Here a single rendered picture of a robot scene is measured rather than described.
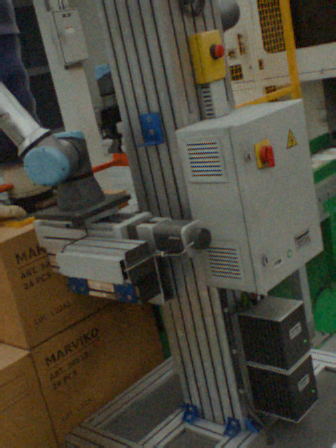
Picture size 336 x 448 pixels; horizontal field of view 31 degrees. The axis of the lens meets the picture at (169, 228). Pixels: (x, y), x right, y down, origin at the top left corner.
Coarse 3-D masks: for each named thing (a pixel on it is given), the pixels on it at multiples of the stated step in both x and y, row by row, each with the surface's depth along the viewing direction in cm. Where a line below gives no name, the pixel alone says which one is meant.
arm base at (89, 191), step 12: (72, 180) 185; (84, 180) 186; (96, 180) 191; (60, 192) 187; (72, 192) 185; (84, 192) 185; (96, 192) 188; (60, 204) 188; (72, 204) 185; (84, 204) 185; (96, 204) 187
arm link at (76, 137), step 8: (56, 136) 181; (64, 136) 181; (72, 136) 182; (80, 136) 184; (72, 144) 180; (80, 144) 184; (80, 152) 182; (88, 152) 188; (80, 160) 182; (88, 160) 187; (80, 168) 184; (88, 168) 187; (72, 176) 184
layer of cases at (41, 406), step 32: (96, 320) 235; (128, 320) 247; (0, 352) 218; (32, 352) 214; (64, 352) 224; (96, 352) 236; (128, 352) 248; (160, 352) 262; (0, 384) 205; (32, 384) 215; (64, 384) 225; (96, 384) 237; (128, 384) 249; (0, 416) 206; (32, 416) 216; (64, 416) 226
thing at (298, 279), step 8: (304, 264) 282; (296, 272) 280; (304, 272) 282; (296, 280) 281; (304, 280) 283; (296, 288) 283; (304, 288) 283; (296, 296) 285; (304, 296) 283; (304, 304) 284; (312, 320) 290; (312, 328) 290; (312, 336) 290
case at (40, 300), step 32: (0, 224) 228; (32, 224) 218; (0, 256) 204; (32, 256) 212; (0, 288) 212; (32, 288) 213; (64, 288) 223; (0, 320) 220; (32, 320) 214; (64, 320) 224
